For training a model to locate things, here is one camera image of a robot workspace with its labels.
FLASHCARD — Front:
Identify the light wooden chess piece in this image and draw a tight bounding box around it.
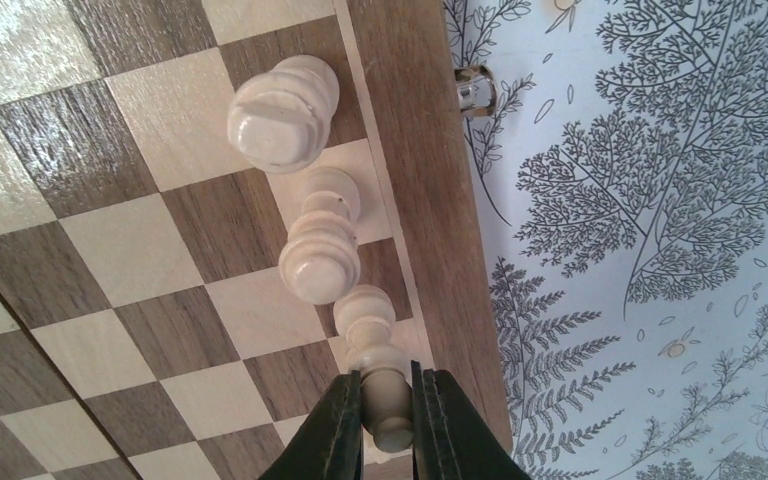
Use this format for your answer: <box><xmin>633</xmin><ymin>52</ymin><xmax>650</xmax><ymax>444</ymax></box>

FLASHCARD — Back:
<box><xmin>278</xmin><ymin>167</ymin><xmax>361</xmax><ymax>305</ymax></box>

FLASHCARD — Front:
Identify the light wooden bishop piece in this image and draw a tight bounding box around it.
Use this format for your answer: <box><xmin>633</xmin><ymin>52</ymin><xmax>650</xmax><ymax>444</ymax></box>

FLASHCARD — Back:
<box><xmin>333</xmin><ymin>285</ymin><xmax>413</xmax><ymax>453</ymax></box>

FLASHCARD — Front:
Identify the silver board clasp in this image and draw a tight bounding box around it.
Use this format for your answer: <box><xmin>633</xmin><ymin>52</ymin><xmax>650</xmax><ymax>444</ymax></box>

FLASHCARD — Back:
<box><xmin>454</xmin><ymin>65</ymin><xmax>498</xmax><ymax>118</ymax></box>

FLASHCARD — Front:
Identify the floral table mat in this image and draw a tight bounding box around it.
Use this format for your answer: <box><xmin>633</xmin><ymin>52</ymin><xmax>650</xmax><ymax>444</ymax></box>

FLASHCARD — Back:
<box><xmin>443</xmin><ymin>1</ymin><xmax>768</xmax><ymax>479</ymax></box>

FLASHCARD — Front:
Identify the light wooden rook piece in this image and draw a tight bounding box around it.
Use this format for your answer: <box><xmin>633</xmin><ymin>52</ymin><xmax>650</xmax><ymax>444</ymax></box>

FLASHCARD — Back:
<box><xmin>226</xmin><ymin>55</ymin><xmax>340</xmax><ymax>174</ymax></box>

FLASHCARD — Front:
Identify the wooden chess board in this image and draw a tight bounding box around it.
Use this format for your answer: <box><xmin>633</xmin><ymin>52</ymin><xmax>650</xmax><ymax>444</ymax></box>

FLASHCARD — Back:
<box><xmin>0</xmin><ymin>1</ymin><xmax>512</xmax><ymax>479</ymax></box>

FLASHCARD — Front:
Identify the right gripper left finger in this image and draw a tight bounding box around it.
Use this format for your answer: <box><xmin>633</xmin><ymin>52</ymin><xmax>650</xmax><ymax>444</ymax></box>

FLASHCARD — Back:
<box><xmin>260</xmin><ymin>371</ymin><xmax>363</xmax><ymax>480</ymax></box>

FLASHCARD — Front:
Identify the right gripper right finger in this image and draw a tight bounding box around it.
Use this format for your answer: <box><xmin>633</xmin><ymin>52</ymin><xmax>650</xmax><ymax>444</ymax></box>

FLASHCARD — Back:
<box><xmin>411</xmin><ymin>361</ymin><xmax>529</xmax><ymax>480</ymax></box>

